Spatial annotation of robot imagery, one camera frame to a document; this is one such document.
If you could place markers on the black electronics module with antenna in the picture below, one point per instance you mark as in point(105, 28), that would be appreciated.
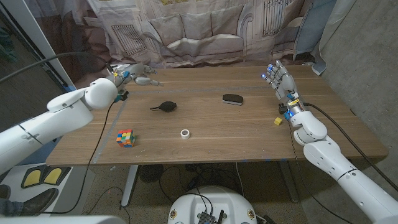
point(206, 217)

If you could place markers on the blue-grey plastic bin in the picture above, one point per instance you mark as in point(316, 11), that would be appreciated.
point(46, 151)

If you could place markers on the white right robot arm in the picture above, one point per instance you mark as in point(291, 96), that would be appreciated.
point(342, 168)

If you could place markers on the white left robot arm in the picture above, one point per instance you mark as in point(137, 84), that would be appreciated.
point(56, 118)

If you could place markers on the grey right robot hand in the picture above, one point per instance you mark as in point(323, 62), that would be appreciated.
point(286, 84)

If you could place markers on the printed sofa backdrop cloth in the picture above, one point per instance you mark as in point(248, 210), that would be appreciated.
point(199, 31)

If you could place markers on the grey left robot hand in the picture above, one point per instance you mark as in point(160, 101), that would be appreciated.
point(136, 69)

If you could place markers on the white tape roll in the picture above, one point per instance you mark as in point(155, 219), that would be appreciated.
point(182, 134)

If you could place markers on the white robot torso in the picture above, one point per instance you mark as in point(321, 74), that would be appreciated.
point(224, 202)

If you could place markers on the black yellow foot pedal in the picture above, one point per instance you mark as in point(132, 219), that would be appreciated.
point(46, 175)

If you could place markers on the black round floor fan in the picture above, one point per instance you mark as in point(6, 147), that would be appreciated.
point(150, 173)

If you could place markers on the small yellow block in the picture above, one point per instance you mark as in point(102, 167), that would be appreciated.
point(278, 121)

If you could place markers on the white partition post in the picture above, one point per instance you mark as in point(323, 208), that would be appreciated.
point(37, 37)

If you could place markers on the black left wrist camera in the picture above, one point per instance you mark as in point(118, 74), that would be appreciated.
point(124, 95)

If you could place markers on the white table leg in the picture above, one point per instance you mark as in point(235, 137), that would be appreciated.
point(130, 183)

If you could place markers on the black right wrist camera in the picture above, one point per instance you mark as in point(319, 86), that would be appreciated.
point(282, 108)

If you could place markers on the dark leather shoe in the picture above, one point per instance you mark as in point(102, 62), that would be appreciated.
point(40, 202)

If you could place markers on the multicolour puzzle cube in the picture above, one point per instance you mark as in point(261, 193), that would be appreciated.
point(126, 138)

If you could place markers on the pale blue curtain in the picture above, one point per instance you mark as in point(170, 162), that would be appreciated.
point(311, 31)

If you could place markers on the person's leg in jeans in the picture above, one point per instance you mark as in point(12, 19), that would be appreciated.
point(11, 208)

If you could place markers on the grey table leg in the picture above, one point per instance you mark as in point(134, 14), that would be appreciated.
point(289, 183)

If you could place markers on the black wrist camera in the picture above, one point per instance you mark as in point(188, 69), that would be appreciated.
point(282, 108)
point(124, 95)

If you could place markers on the black rubber air blower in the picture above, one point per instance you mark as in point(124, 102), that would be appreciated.
point(168, 106)

